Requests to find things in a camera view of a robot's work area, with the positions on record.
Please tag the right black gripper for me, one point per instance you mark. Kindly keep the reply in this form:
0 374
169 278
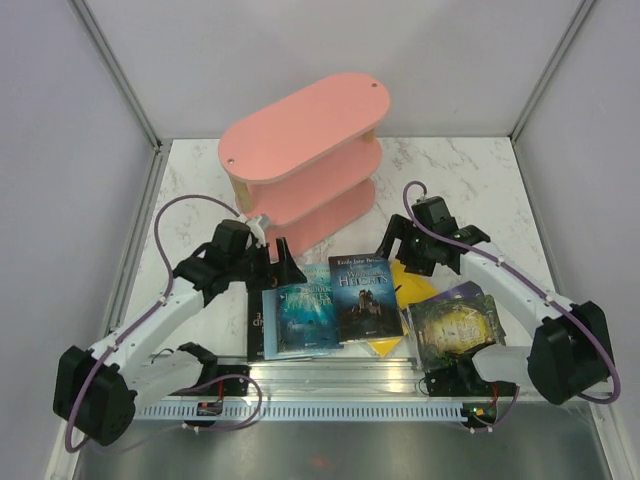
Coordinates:
400 227

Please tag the white slotted cable duct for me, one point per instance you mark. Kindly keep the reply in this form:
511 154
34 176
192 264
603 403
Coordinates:
239 410

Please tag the purple book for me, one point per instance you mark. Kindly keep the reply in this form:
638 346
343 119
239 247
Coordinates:
465 290

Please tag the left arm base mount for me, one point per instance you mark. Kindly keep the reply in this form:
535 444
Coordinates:
234 383

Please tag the pink three-tier shelf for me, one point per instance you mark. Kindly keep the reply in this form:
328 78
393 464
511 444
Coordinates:
306 161

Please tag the yellow Little Prince book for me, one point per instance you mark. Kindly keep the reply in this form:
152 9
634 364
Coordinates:
409 289

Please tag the aluminium frame post left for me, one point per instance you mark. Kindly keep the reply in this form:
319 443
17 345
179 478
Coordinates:
106 54

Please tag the dark Wuthering Heights book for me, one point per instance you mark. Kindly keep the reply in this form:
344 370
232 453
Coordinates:
350 274

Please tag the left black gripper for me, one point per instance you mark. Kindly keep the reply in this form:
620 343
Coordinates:
281 273

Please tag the aluminium frame post right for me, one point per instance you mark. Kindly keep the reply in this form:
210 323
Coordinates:
569 36

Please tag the aluminium frame post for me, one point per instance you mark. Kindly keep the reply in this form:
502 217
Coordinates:
569 36
106 54

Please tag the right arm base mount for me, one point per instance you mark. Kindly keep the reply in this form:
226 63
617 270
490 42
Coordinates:
481 399

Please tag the black Moon and Sixpence book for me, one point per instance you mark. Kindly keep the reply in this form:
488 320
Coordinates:
255 327

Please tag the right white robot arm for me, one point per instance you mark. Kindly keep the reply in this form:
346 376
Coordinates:
570 353

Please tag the blue 20000 Leagues book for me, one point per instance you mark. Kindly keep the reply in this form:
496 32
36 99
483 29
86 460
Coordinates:
305 318

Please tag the green fantasy cover book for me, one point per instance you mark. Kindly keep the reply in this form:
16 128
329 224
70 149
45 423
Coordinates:
445 328

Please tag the light blue thin book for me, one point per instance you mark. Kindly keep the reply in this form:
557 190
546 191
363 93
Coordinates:
312 272

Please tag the aluminium rail base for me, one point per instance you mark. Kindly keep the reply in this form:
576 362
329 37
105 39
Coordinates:
334 377

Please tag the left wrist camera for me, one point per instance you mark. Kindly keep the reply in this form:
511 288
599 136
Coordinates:
258 226

